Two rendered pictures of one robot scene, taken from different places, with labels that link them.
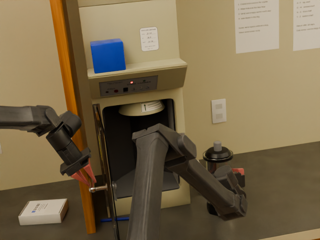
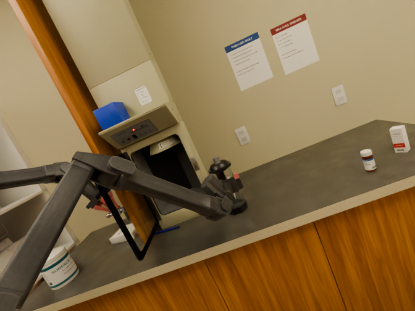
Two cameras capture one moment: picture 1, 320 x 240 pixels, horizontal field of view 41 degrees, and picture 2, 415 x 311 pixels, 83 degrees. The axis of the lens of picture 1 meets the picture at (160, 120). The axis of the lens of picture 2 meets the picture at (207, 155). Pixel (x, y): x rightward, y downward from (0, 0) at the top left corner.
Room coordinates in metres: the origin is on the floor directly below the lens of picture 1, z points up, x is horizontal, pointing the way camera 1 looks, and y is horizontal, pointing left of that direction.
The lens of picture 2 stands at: (0.43, -0.45, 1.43)
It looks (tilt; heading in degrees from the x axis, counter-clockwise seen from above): 11 degrees down; 16
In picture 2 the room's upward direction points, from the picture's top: 24 degrees counter-clockwise
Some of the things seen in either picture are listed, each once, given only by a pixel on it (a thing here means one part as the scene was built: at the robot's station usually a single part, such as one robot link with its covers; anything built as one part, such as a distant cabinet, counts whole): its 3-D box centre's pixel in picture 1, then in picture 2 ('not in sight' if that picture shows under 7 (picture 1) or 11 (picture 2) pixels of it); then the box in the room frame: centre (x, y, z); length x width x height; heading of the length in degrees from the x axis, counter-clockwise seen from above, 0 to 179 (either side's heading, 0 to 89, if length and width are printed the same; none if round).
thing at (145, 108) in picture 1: (141, 102); (163, 142); (1.55, 0.06, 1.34); 0.18 x 0.18 x 0.05
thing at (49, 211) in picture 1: (44, 211); (127, 232); (1.48, 0.48, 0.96); 0.16 x 0.12 x 0.04; 87
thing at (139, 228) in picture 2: (105, 175); (129, 202); (1.26, 0.19, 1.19); 0.30 x 0.01 x 0.40; 10
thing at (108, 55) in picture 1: (107, 55); (112, 115); (1.37, 0.15, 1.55); 0.10 x 0.10 x 0.09; 9
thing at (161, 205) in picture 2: (139, 138); (173, 168); (1.57, 0.09, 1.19); 0.26 x 0.24 x 0.35; 99
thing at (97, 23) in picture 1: (135, 105); (162, 147); (1.57, 0.09, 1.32); 0.32 x 0.25 x 0.77; 99
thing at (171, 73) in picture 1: (137, 80); (139, 127); (1.39, 0.06, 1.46); 0.32 x 0.11 x 0.10; 99
